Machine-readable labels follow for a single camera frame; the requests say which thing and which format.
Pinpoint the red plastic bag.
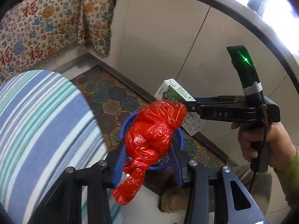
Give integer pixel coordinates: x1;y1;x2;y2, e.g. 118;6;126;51
111;100;187;205

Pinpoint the green white milk carton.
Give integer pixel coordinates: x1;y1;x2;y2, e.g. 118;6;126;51
153;78;204;137

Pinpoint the green sleeved right forearm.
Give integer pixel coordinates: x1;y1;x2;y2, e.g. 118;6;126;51
275;150;299;209

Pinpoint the blue plastic trash basket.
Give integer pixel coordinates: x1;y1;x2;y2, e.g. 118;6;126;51
116;110;184;170

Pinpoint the person's right hand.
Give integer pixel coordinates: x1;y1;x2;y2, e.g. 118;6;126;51
231;121;298;172

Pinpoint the colourful hexagon floor mat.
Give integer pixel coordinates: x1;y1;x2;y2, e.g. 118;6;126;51
70;64;227;196

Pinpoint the striped blue green tablecloth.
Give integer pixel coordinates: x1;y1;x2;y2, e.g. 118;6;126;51
1;70;108;223

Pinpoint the patterned Chinese character blanket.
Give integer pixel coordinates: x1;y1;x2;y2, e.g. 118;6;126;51
1;0;116;84

